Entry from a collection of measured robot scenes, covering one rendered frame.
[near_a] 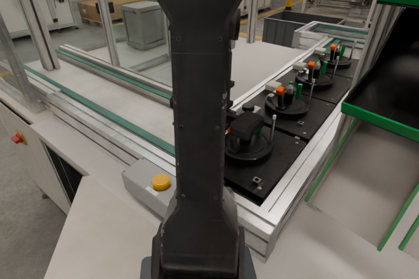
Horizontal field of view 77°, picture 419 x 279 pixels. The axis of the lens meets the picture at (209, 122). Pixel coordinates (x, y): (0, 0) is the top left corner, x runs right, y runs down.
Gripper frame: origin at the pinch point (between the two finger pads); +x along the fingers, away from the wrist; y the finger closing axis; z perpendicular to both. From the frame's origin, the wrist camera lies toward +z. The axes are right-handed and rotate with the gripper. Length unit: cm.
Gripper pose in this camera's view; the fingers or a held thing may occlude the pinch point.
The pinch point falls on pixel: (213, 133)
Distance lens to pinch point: 53.3
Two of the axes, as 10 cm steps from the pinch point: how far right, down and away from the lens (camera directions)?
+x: 0.0, 8.3, 5.5
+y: 7.9, 3.4, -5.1
